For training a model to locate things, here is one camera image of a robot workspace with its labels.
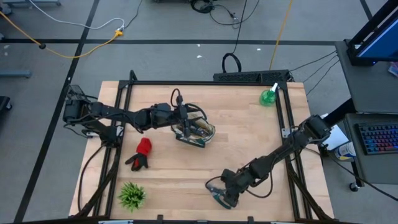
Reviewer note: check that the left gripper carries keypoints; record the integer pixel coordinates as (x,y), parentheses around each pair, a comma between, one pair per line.
(168,113)

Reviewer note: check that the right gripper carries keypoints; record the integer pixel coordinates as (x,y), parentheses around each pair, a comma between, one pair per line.
(236,183)

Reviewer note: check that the beige green gardening bag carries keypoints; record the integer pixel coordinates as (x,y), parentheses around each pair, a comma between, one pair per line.
(194,141)

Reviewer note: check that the red black gardening glove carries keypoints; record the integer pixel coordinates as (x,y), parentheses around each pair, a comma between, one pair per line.
(143,147)

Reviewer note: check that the green spray bottle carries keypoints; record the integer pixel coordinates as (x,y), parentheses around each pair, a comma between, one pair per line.
(267,98)

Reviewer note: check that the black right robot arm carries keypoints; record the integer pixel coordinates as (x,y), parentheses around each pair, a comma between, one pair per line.
(280,152)

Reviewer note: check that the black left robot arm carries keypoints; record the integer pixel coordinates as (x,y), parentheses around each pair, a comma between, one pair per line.
(118,112)

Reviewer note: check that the black perforated power box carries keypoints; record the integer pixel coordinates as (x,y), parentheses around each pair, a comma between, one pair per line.
(248,76)

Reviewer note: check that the small green artificial plant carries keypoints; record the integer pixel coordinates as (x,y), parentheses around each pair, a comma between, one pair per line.
(132,196)

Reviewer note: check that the white paper sheet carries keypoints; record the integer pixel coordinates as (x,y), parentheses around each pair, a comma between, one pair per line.
(339,138)

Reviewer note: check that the white blue round container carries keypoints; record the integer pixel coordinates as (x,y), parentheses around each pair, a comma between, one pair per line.
(345,152)

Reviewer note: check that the black caster wheel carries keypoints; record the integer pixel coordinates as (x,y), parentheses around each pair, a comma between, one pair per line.
(353,186)

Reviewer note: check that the grey keyboard desk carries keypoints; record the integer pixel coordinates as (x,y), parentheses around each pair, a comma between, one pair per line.
(379,168)

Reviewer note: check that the backlit rainbow keyboard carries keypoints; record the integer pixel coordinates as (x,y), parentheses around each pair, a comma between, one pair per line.
(379,138)

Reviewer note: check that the black round floor plug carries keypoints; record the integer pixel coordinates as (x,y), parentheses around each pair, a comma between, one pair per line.
(42,46)

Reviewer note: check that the grey monitor desk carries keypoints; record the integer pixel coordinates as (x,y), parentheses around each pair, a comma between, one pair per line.
(373,87)

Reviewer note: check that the grey metal floor bar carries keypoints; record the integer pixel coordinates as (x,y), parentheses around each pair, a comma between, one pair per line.
(15,74)

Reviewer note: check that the black floor object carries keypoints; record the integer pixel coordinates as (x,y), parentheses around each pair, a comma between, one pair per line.
(4,102)

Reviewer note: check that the blue-screen computer monitor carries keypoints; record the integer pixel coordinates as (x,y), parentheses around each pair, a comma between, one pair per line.
(382,43)

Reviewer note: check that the black aluminium table frame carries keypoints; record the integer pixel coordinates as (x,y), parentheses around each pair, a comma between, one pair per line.
(155,83)

